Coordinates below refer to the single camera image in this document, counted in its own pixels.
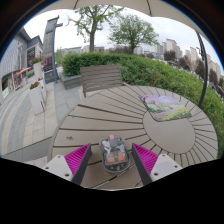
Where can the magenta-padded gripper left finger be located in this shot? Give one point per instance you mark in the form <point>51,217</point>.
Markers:
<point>76,159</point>

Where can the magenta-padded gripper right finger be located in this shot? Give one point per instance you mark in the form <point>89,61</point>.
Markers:
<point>146,159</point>

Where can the transparent grey computer mouse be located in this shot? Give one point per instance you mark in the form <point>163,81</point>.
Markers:
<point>114,155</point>

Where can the floral landscape print mouse pad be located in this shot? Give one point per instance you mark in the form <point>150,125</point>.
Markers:
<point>165,107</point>

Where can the white planter with orange flowers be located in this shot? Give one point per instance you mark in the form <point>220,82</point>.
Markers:
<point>36,98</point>

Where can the grey slatted outdoor chair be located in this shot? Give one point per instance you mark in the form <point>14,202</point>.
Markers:
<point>101,78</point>

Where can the green trimmed hedge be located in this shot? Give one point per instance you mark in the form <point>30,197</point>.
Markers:
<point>160,75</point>

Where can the dark curved parasol pole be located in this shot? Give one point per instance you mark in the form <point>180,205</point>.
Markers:
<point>204,83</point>

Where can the white planter with red flowers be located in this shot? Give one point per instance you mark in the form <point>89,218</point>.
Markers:
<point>38,69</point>

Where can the distant apartment buildings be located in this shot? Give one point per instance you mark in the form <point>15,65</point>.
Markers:
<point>171,46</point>

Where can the grey shopfront building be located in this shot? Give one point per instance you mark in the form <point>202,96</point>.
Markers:
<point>13,60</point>

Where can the tall grey sign pillar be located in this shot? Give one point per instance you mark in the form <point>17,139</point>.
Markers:
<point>49,43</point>

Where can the round-crowned green tree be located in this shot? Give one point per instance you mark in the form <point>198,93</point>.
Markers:
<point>132,30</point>

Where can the tall thin-trunk tree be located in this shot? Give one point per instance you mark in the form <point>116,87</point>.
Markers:
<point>92,26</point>

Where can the beige parasol canopy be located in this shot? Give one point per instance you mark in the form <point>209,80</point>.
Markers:
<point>110,3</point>

